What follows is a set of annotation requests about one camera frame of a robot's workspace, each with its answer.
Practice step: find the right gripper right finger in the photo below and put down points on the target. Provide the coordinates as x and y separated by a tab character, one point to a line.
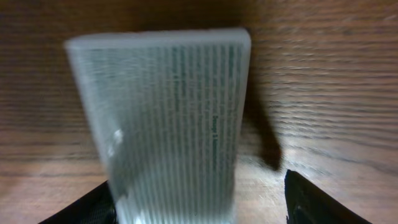
308	204

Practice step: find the white green medicine box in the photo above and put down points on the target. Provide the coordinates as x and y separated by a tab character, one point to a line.
165	110

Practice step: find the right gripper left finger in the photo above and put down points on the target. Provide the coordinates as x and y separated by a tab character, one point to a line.
96	207

